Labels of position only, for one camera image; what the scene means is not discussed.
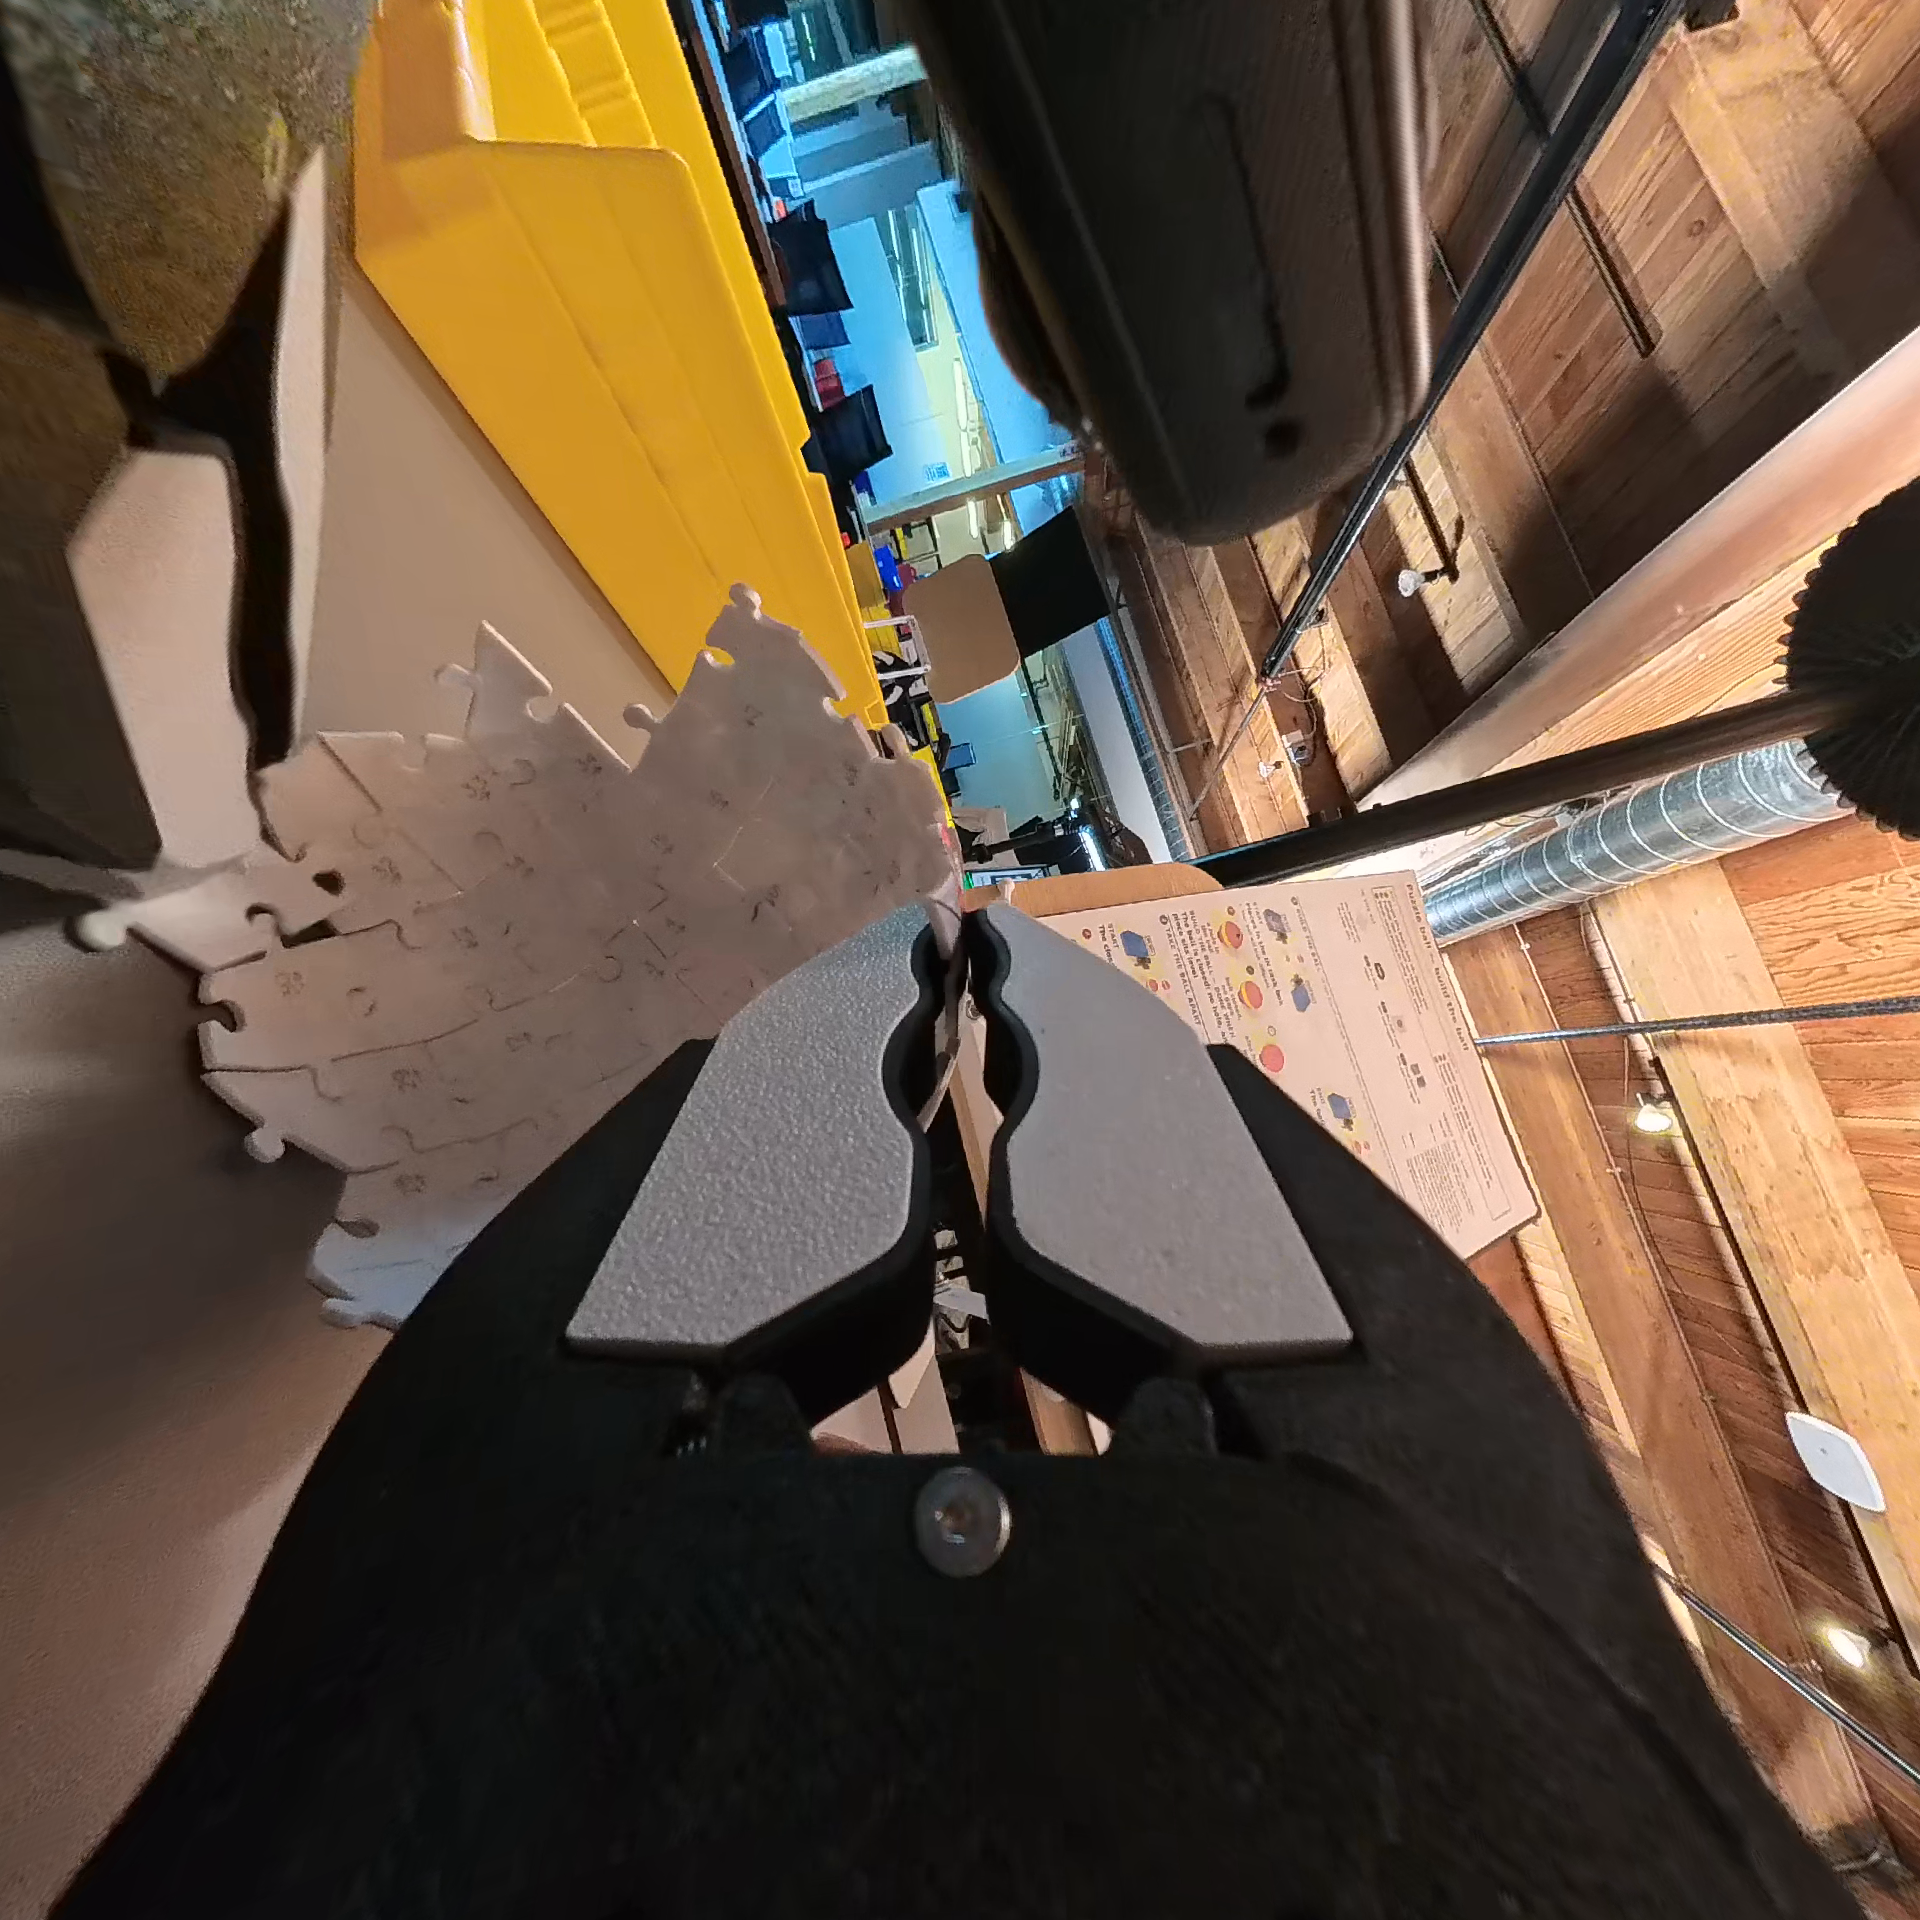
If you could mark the partly built white puzzle ball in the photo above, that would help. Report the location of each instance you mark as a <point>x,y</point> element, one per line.
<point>569,932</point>

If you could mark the white ceiling device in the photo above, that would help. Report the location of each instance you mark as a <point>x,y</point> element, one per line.
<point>1838,1464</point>

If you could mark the yellow plastic bin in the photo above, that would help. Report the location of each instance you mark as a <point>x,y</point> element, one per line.
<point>600,376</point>
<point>630,89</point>

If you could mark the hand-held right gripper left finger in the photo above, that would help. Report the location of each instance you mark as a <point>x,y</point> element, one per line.
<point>751,1172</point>

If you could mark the silver ventilation duct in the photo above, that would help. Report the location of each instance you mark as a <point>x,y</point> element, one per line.
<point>1622,840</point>

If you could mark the white-backed puzzle piece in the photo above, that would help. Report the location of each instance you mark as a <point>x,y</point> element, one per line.
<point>194,901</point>

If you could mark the tan chair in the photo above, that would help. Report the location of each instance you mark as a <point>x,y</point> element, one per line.
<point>961,622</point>

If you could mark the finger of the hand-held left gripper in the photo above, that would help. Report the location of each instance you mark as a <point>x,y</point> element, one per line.
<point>311,376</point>
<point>159,662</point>

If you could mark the black panel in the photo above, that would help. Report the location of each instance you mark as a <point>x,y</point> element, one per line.
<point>1050,585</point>

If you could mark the thin metal rod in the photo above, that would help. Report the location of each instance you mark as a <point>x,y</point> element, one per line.
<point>1725,1022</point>

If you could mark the black ceiling rail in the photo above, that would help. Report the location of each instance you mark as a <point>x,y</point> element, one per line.
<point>1360,518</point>

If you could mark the black ribbed disc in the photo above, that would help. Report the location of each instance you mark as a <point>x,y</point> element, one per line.
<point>1861,662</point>

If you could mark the black pole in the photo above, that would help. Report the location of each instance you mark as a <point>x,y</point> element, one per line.
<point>1499,788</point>

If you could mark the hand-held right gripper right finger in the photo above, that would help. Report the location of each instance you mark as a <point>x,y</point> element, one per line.
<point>1155,1185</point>

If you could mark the black case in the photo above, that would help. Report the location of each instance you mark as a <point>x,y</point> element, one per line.
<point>1170,224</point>

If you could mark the printed instruction board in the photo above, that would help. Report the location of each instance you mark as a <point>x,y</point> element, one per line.
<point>1349,1050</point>

